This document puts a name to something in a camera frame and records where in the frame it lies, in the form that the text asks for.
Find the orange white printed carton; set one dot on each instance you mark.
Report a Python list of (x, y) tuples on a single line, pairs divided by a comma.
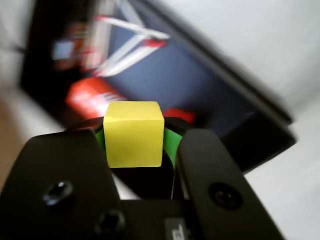
[(90, 97)]

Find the yellow cube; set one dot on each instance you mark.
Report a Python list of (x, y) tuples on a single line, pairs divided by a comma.
[(133, 135)]

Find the black box tray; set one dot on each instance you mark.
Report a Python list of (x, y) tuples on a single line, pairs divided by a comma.
[(200, 82)]

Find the red cube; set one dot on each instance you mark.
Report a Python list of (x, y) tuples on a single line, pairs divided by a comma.
[(182, 116)]

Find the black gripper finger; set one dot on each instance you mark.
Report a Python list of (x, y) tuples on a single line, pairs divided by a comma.
[(50, 170), (215, 175)]

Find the pale wooden stick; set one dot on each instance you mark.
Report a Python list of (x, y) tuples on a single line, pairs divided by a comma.
[(132, 26), (125, 56)]

